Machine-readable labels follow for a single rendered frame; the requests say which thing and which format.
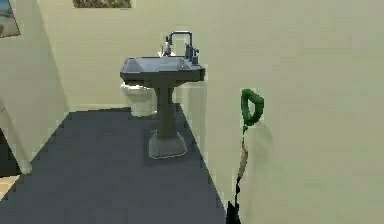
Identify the white toilet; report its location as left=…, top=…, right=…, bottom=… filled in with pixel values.
left=120, top=81, right=158, bottom=118

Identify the small grey soap bottle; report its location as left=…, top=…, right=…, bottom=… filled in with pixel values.
left=161, top=36, right=173, bottom=57

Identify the dark grey sink faucet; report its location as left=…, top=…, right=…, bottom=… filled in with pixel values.
left=167, top=30, right=201, bottom=65

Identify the grey pedestal sink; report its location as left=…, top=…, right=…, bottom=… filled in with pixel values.
left=119, top=55, right=206, bottom=160

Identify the green handled plunger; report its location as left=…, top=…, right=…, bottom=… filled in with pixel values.
left=225, top=88, right=265, bottom=224

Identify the dark framed wall picture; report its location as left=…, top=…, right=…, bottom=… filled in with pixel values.
left=72, top=0, right=133, bottom=9

